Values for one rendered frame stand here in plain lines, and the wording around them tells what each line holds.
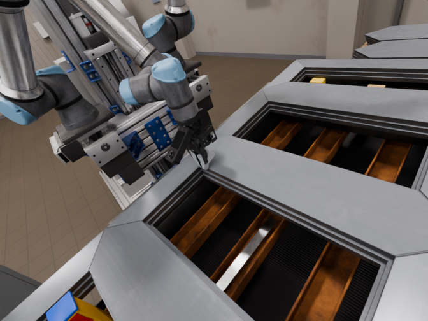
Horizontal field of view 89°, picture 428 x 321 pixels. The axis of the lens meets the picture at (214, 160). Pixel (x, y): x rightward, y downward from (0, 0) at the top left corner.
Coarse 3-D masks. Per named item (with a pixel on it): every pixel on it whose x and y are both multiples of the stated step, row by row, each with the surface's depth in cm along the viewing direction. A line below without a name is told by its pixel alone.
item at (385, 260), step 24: (312, 72) 109; (336, 72) 101; (360, 72) 95; (384, 72) 90; (408, 72) 84; (336, 120) 79; (360, 120) 74; (384, 120) 70; (408, 120) 65; (240, 192) 67; (288, 216) 57; (168, 240) 62; (336, 240) 49; (360, 240) 45; (192, 264) 55; (384, 264) 44; (72, 288) 57; (216, 288) 49; (240, 312) 43
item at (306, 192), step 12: (312, 168) 62; (324, 168) 61; (336, 168) 60; (300, 180) 60; (312, 180) 59; (324, 180) 58; (288, 192) 59; (300, 192) 58; (312, 192) 56; (288, 204) 56; (300, 204) 55; (312, 204) 54
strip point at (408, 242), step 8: (416, 192) 49; (416, 200) 48; (424, 200) 47; (416, 208) 46; (424, 208) 46; (408, 216) 46; (416, 216) 45; (424, 216) 45; (408, 224) 45; (416, 224) 44; (424, 224) 44; (408, 232) 44; (416, 232) 43; (424, 232) 43; (400, 240) 43; (408, 240) 43; (416, 240) 42; (424, 240) 42; (400, 248) 42; (408, 248) 42; (416, 248) 41; (424, 248) 41
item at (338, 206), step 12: (336, 180) 57; (348, 180) 56; (360, 180) 55; (372, 180) 54; (324, 192) 55; (336, 192) 54; (348, 192) 54; (360, 192) 53; (324, 204) 53; (336, 204) 52; (348, 204) 51; (360, 204) 50; (312, 216) 52; (324, 216) 51; (336, 216) 50; (348, 216) 49; (336, 228) 48; (348, 228) 47
